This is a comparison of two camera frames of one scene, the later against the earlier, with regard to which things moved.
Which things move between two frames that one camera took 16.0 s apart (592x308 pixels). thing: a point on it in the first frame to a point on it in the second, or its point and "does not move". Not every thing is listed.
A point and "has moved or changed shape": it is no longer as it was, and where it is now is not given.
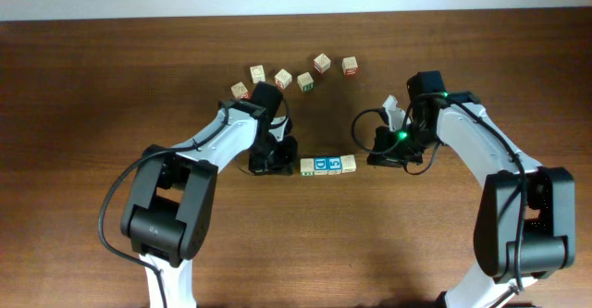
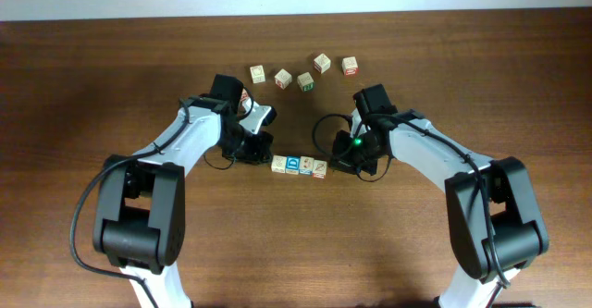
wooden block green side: [305, 81] does not move
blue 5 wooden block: [334, 166] to [306, 165]
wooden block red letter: [283, 79] does not move
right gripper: [384, 153] to [341, 160]
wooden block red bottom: [350, 67] does not move
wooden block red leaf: [348, 164] has moved or changed shape
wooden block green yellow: [306, 166] has moved or changed shape
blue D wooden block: [320, 165] has moved or changed shape
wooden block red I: [322, 63] does not move
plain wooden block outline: [257, 74] does not move
